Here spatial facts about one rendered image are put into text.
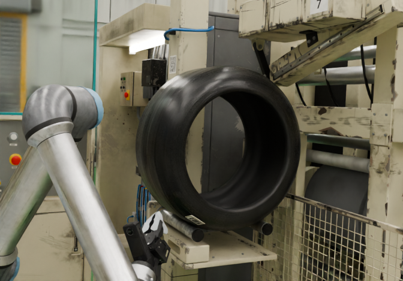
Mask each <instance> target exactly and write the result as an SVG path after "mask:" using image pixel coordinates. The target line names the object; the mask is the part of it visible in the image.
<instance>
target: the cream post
mask: <svg viewBox="0 0 403 281"><path fill-rule="evenodd" d="M208 13H209V0H170V23H169V24H170V28H184V29H207V28H208ZM174 55H176V73H173V74H169V71H170V56H174ZM206 59H207V32H184V31H176V35H169V66H168V81H169V80H171V79H172V78H173V77H176V76H177V75H179V74H182V73H183V72H187V71H190V70H194V69H198V68H206ZM203 135H204V107H203V109H202V110H201V111H200V112H199V114H198V115H197V116H196V118H195V119H194V121H193V123H192V125H191V127H190V130H189V133H188V136H187V141H186V146H185V162H186V166H187V172H188V175H189V177H190V180H191V182H192V184H193V186H194V187H195V189H196V191H197V192H198V193H199V194H200V193H201V192H202V165H203ZM198 272H199V269H198V268H197V269H192V270H185V269H184V268H182V267H181V266H180V265H179V264H178V263H177V262H175V261H174V260H173V259H171V257H168V260H167V263H163V264H161V281H198Z"/></svg>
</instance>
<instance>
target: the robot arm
mask: <svg viewBox="0 0 403 281"><path fill-rule="evenodd" d="M103 114H104V108H103V103H102V100H101V98H100V97H99V95H98V94H97V93H96V92H95V91H93V90H92V89H88V88H85V87H82V86H77V87H75V86H63V85H58V84H50V85H45V86H43V87H41V88H39V89H37V90H36V91H35V92H34V93H33V94H32V95H31V96H30V97H29V99H28V101H27V102H26V104H25V107H24V110H23V115H22V129H23V134H24V136H25V138H26V141H27V143H28V144H29V147H28V149H27V151H26V152H25V154H24V156H23V158H22V160H21V161H20V163H19V165H18V166H17V168H16V170H15V172H14V173H13V175H12V177H11V179H10V181H9V182H8V184H7V186H6V187H5V189H4V191H3V193H2V195H1V196H0V281H13V280H14V278H15V277H16V276H17V274H18V271H19V267H20V258H19V257H18V249H17V244H18V242H19V240H20V239H21V237H22V235H23V234H24V232H25V231H26V229H27V227H28V225H29V224H30V222H31V220H32V219H33V217H34V216H35V214H36V212H37V210H38V209H39V207H40V205H41V204H42V202H43V201H44V199H45V197H46V196H47V194H48V193H49V190H50V189H51V187H52V186H53V185H54V187H55V189H56V191H57V193H58V196H59V198H60V200H61V203H62V205H63V207H64V209H65V212H66V214H67V216H68V218H69V220H70V223H71V225H72V227H73V230H74V232H75V234H76V236H77V239H78V241H79V243H80V245H81V247H82V250H83V252H84V254H85V257H86V259H87V261H88V263H89V266H90V268H91V270H92V272H93V274H94V276H95V279H96V281H157V278H158V277H157V276H156V275H155V272H156V270H157V266H158V265H161V264H163V263H167V260H168V257H169V253H170V249H171V248H170V247H169V246H168V244H167V243H166V241H165V240H162V239H160V238H161V236H162V235H163V234H167V233H168V229H167V227H166V225H165V223H164V221H163V216H162V214H161V213H160V211H157V212H156V213H154V214H153V215H152V216H151V217H150V218H149V219H148V220H147V221H146V222H145V223H144V224H143V225H142V227H141V225H140V222H139V221H134V222H129V223H127V224H125V225H124V226H123V230H124V233H125V236H126V239H127V242H128V245H129V247H130V251H131V254H132V256H133V259H134V261H133V262H132V263H131V262H130V260H129V257H128V255H127V253H126V251H125V249H124V247H123V245H122V243H121V240H120V238H119V236H118V234H117V232H116V230H115V227H114V226H113V223H112V221H111V219H110V217H109V214H108V212H107V210H106V208H105V206H104V204H103V202H102V200H101V197H100V195H99V193H98V191H97V189H96V187H95V185H94V182H93V180H92V178H91V176H90V173H89V171H88V169H87V167H86V165H85V163H84V161H83V159H82V156H81V154H80V152H79V150H78V148H77V144H78V143H79V142H80V141H81V139H82V138H83V136H84V135H85V133H86V131H87V130H88V129H94V128H95V127H97V126H98V125H99V124H100V123H101V121H102V118H103ZM167 250H168V251H169V252H168V254H167V257H166V252H167Z"/></svg>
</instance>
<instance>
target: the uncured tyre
mask: <svg viewBox="0 0 403 281"><path fill-rule="evenodd" d="M219 96H220V97H222V98H223V99H225V100H226V101H227V102H229V103H230V104H231V105H232V106H233V107H234V109H235V110H236V111H237V113H238V115H239V117H240V119H241V121H242V124H243V128H244V131H245V150H244V154H243V158H242V161H241V163H240V165H239V167H238V169H237V171H236V172H235V173H234V175H233V176H232V177H231V178H230V180H228V181H227V182H226V183H225V184H223V185H222V186H220V187H219V188H217V189H215V190H212V191H210V192H205V193H200V194H199V193H198V192H197V191H196V189H195V187H194V186H193V184H192V182H191V180H190V177H189V175H188V172H187V166H186V162H185V146H186V141H187V136H188V133H189V130H190V127H191V125H192V123H193V121H194V119H195V118H196V116H197V115H198V114H199V112H200V111H201V110H202V109H203V107H204V106H206V105H207V104H208V103H209V102H211V101H212V100H213V99H215V98H217V97H219ZM300 148H301V142H300V130H299V124H298V121H297V117H296V114H295V112H294V110H293V107H292V106H291V104H290V101H289V100H288V98H287V97H286V96H285V94H284V93H283V91H282V90H281V89H280V88H279V87H278V86H277V85H276V84H275V83H274V82H272V81H271V80H269V79H268V78H267V77H265V76H263V75H261V74H260V73H257V72H255V71H253V70H251V69H248V68H244V67H239V66H234V65H222V66H217V67H207V68H198V69H194V70H190V71H187V72H183V73H182V74H179V75H177V76H176V77H173V78H172V79H171V80H169V81H168V82H167V83H165V84H164V85H163V86H162V87H161V88H160V89H159V90H158V91H157V92H156V93H155V94H154V96H153V97H152V98H151V100H150V101H149V102H148V104H147V106H146V107H145V109H144V111H143V114H142V116H141V118H140V122H139V125H138V128H137V133H136V159H137V165H138V168H139V172H140V175H141V177H142V180H143V182H144V184H145V186H146V188H147V189H148V191H149V192H150V194H151V195H152V196H153V197H154V199H155V200H156V201H157V202H158V203H159V204H161V205H162V206H163V207H164V208H165V209H167V210H168V211H170V212H172V213H173V214H175V215H176V216H179V217H180V218H181V219H183V220H185V221H187V222H188V223H190V224H192V225H194V226H197V227H199V228H203V229H207V230H211V231H232V230H237V229H242V228H246V227H248V226H251V225H253V224H255V223H257V222H259V221H260V220H262V219H264V218H265V217H266V216H267V215H269V214H270V213H271V212H272V211H274V210H275V209H276V208H277V206H278V205H279V204H280V203H281V201H282V200H283V199H284V197H285V196H286V194H287V193H288V191H289V189H290V188H291V186H292V183H293V181H294V178H295V176H296V173H297V169H298V166H299V160H300ZM191 215H193V216H194V217H196V218H197V219H199V220H200V221H202V222H204V223H205V224H203V225H197V224H195V223H194V222H192V221H190V220H189V219H187V218H186V216H191Z"/></svg>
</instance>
